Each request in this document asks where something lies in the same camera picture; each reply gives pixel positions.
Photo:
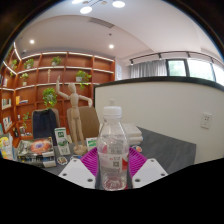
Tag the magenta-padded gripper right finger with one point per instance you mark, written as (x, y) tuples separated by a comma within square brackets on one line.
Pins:
[(148, 171)]

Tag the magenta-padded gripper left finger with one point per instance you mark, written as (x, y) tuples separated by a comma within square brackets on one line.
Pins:
[(78, 171)]

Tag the clear plastic water bottle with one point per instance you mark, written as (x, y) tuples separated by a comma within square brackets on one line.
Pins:
[(112, 150)]

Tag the small green white box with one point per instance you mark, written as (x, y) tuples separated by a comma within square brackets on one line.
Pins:
[(91, 142)]

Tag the green and white carton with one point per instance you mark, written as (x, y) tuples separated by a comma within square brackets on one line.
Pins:
[(62, 141)]

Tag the stack of white boxes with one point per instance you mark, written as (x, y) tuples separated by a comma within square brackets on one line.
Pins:
[(135, 133)]

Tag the stack of dark books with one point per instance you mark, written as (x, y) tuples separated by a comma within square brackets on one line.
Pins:
[(35, 148)]

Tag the chair with dark jacket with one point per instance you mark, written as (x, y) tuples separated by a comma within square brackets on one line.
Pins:
[(43, 123)]

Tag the wooden artist mannequin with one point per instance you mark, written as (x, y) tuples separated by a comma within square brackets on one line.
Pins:
[(75, 110)]

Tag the orange wooden shelf unit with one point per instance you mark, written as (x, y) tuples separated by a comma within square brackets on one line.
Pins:
[(36, 83)]

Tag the grey window curtain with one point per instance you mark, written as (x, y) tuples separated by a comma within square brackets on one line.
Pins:
[(148, 69)]

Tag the black framed window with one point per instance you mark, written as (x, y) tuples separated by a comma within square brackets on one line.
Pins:
[(200, 69)]

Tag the round recessed ceiling light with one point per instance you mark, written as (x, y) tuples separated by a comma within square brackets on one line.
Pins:
[(31, 41), (111, 46)]

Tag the ceiling air vent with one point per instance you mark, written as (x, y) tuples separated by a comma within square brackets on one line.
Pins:
[(101, 22)]

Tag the branched globe ceiling lamp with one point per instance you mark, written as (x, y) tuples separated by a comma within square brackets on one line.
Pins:
[(118, 4)]

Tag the white wall socket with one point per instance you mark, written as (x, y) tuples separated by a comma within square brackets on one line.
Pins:
[(112, 101), (206, 120)]

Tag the black ceiling track rail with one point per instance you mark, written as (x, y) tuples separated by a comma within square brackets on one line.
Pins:
[(173, 54)]

